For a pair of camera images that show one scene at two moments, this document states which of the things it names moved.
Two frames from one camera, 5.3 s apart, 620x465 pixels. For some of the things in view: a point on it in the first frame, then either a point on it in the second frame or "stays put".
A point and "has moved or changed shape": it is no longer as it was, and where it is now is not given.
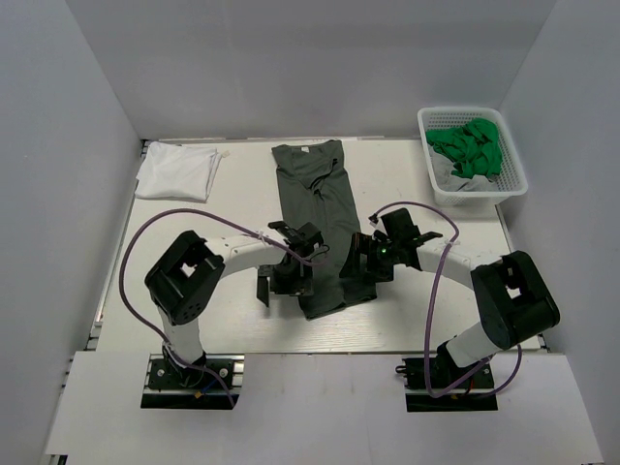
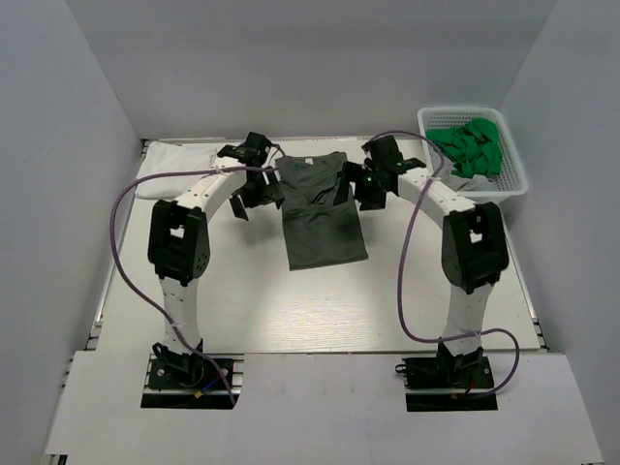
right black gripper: x=366 y=244 → x=354 y=173
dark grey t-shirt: x=315 y=187 has moved or changed shape
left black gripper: x=301 y=286 → x=272 y=193
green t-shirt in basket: x=476 y=147 stays put
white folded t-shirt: x=172 y=170 stays put
